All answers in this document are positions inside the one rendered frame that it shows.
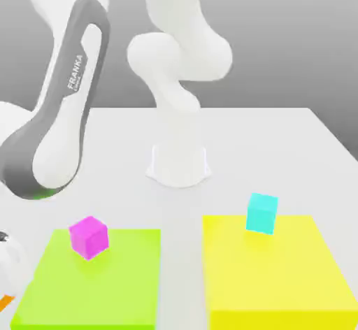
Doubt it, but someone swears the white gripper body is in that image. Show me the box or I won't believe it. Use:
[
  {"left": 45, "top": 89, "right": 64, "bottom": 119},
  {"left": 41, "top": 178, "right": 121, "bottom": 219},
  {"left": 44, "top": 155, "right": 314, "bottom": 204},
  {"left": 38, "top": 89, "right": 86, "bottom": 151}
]
[{"left": 0, "top": 244, "right": 29, "bottom": 295}]

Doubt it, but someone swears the small orange cube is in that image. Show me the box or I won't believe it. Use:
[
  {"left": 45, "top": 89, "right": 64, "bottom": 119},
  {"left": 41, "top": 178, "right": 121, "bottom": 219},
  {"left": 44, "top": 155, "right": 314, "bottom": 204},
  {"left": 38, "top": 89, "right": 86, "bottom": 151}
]
[{"left": 0, "top": 294, "right": 15, "bottom": 313}]

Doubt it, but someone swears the small magenta cube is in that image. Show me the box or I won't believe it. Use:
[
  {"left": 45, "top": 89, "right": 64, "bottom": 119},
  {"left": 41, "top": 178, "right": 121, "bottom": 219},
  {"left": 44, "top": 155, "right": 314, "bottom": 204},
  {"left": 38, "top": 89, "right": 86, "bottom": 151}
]
[{"left": 68, "top": 215, "right": 110, "bottom": 261}]

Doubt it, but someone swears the small cyan cube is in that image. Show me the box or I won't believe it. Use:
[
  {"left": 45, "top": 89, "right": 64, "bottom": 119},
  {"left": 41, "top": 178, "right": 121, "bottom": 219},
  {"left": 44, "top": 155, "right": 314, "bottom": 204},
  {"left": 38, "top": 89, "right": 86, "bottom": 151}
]
[{"left": 245, "top": 192, "right": 280, "bottom": 236}]

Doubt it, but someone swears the large lime green box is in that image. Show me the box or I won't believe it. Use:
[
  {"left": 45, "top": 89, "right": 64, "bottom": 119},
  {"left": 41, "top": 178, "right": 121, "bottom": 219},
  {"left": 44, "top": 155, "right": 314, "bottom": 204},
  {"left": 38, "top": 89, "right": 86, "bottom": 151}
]
[{"left": 10, "top": 228, "right": 162, "bottom": 330}]

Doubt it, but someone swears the large yellow box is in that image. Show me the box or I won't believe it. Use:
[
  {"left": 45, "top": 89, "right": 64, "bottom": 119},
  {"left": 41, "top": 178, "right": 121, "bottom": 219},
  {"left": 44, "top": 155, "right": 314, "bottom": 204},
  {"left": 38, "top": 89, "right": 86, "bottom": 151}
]
[{"left": 201, "top": 214, "right": 358, "bottom": 330}]

